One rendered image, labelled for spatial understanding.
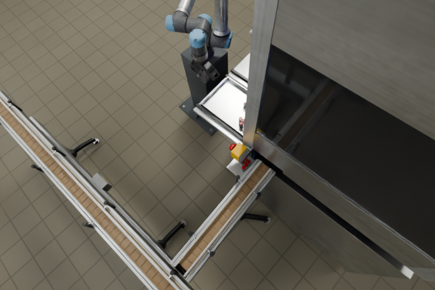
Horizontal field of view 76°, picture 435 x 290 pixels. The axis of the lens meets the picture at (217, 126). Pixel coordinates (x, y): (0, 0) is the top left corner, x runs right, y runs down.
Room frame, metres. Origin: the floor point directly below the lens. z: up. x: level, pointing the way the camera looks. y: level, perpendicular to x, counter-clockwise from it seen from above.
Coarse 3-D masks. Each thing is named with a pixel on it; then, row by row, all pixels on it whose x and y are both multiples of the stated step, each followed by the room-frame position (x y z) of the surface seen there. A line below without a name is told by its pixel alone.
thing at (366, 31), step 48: (288, 0) 0.50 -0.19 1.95; (336, 0) 0.42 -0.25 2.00; (384, 0) 0.37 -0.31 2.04; (432, 0) 0.32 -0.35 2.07; (288, 48) 0.47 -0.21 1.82; (336, 48) 0.39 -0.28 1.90; (384, 48) 0.34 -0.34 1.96; (432, 48) 0.29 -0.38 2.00; (384, 96) 0.29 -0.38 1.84; (432, 96) 0.24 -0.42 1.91; (336, 192) 0.20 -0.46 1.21; (384, 240) 0.01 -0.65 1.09
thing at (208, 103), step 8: (224, 80) 1.03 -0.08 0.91; (232, 80) 1.02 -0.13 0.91; (216, 88) 0.97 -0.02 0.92; (224, 88) 0.99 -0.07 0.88; (232, 88) 0.98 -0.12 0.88; (240, 88) 0.97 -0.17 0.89; (208, 96) 0.92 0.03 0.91; (216, 96) 0.93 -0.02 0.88; (224, 96) 0.93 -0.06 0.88; (232, 96) 0.92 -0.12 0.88; (240, 96) 0.91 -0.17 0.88; (208, 104) 0.88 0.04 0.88; (216, 104) 0.88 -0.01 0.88; (224, 104) 0.87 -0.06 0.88; (232, 104) 0.86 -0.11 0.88; (240, 104) 0.86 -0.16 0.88; (216, 112) 0.82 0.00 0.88; (224, 112) 0.82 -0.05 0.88; (232, 112) 0.81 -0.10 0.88; (240, 112) 0.80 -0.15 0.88; (224, 120) 0.74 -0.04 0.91; (232, 120) 0.75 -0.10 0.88; (232, 128) 0.69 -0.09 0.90; (240, 128) 0.69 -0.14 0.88
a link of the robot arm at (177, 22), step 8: (184, 0) 1.18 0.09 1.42; (192, 0) 1.20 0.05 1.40; (176, 8) 1.13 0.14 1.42; (184, 8) 1.12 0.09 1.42; (168, 16) 1.07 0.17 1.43; (176, 16) 1.06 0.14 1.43; (184, 16) 1.08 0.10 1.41; (168, 24) 1.04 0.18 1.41; (176, 24) 1.03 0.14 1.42; (184, 24) 1.02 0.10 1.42; (184, 32) 1.01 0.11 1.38
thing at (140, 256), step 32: (0, 96) 1.09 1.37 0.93; (32, 128) 0.82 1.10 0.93; (64, 160) 0.60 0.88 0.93; (64, 192) 0.41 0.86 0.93; (96, 192) 0.39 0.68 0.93; (96, 224) 0.22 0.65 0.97; (128, 224) 0.21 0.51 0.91; (128, 256) 0.06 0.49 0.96; (160, 256) 0.05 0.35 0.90; (160, 288) -0.09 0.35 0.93; (192, 288) -0.11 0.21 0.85
